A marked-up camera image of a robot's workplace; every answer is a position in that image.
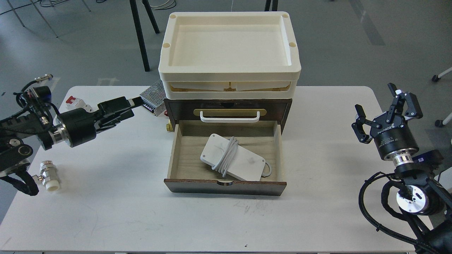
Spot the white chair base caster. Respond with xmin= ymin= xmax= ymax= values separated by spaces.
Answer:
xmin=432 ymin=66 xmax=452 ymax=128

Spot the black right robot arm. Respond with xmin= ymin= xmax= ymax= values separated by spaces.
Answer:
xmin=351 ymin=83 xmax=452 ymax=254

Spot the white charger with cable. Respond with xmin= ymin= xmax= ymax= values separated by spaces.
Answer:
xmin=200 ymin=133 xmax=272 ymax=181

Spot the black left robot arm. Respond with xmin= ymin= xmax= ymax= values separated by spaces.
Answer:
xmin=0 ymin=74 xmax=144 ymax=196

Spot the brass fitting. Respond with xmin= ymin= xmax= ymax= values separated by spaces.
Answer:
xmin=166 ymin=120 xmax=174 ymax=132

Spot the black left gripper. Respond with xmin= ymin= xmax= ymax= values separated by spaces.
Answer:
xmin=57 ymin=96 xmax=145 ymax=147

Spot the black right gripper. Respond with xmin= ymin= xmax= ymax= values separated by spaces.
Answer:
xmin=351 ymin=83 xmax=423 ymax=161

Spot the open wooden drawer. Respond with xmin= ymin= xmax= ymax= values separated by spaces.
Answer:
xmin=164 ymin=120 xmax=287 ymax=196

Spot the metal white pipe valve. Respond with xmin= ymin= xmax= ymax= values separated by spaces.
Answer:
xmin=32 ymin=161 xmax=61 ymax=192

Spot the cream plastic stacked tray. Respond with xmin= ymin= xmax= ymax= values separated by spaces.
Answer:
xmin=159 ymin=11 xmax=302 ymax=100

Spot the metal mesh power supply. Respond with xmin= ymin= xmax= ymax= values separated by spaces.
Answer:
xmin=140 ymin=79 xmax=166 ymax=117

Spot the white red circuit breaker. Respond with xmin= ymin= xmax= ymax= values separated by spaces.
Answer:
xmin=65 ymin=96 xmax=93 ymax=113

